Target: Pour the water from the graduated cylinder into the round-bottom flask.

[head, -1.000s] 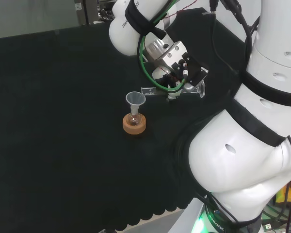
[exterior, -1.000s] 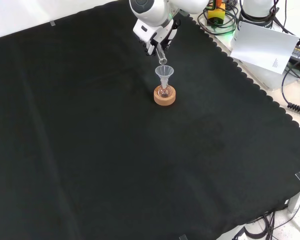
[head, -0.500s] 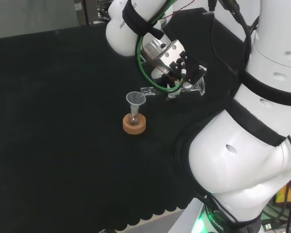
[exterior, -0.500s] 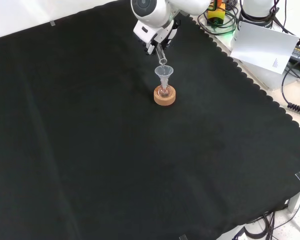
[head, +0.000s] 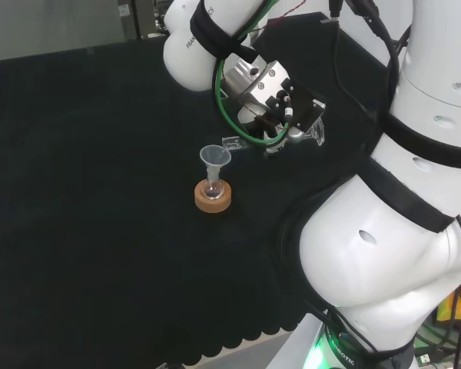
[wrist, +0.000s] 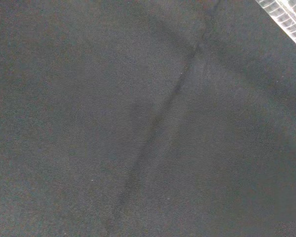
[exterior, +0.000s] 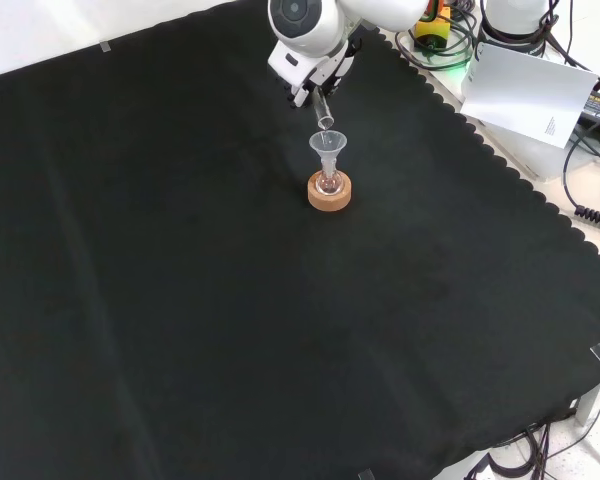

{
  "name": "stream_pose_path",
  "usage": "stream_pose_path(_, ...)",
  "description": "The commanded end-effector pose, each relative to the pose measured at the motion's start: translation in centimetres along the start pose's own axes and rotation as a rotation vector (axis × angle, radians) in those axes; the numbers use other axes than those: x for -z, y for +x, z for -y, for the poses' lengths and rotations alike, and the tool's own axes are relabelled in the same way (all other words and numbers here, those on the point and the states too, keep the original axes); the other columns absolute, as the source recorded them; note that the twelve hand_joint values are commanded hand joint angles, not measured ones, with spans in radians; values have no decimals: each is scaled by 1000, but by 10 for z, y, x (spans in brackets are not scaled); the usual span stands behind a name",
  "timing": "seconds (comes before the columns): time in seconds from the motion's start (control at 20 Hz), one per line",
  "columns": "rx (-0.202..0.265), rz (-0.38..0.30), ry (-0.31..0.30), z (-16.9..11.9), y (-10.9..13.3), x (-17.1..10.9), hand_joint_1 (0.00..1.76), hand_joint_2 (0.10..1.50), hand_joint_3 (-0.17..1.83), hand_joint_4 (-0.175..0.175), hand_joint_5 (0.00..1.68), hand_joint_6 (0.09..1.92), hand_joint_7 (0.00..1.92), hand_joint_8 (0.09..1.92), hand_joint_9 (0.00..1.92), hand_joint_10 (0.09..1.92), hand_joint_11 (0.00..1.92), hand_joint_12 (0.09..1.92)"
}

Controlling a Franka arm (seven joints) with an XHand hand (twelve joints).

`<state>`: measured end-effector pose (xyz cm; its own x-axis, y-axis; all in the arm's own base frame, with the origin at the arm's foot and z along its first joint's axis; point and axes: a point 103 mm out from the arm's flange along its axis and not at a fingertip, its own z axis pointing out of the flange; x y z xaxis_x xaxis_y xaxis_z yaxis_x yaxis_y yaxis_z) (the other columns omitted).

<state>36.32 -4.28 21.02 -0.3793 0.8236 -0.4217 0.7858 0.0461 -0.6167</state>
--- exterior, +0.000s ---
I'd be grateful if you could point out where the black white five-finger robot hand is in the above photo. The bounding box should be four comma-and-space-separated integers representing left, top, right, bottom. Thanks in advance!
268, 39, 364, 109

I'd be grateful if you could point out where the clear glass graduated cylinder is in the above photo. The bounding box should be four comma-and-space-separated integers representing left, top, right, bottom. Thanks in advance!
313, 86, 337, 130

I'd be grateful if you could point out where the clear glass round-bottom flask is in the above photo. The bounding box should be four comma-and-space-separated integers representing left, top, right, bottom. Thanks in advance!
315, 167, 343, 197

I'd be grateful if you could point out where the clear plastic funnel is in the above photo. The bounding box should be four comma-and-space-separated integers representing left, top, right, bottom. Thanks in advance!
308, 129, 349, 175

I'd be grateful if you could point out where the yellow stop button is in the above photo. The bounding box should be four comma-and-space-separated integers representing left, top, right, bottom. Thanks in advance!
412, 3, 453, 52

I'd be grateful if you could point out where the black bench cloth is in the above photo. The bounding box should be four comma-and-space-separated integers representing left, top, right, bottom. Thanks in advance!
0, 0, 600, 480

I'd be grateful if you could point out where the brown cork ring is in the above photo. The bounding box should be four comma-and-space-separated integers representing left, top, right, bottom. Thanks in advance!
306, 170, 354, 213

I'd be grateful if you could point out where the black coiled cable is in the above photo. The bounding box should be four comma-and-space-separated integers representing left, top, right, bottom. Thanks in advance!
559, 124, 600, 233

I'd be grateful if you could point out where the black cable bundle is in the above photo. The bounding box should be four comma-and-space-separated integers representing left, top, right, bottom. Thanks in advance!
463, 417, 600, 480

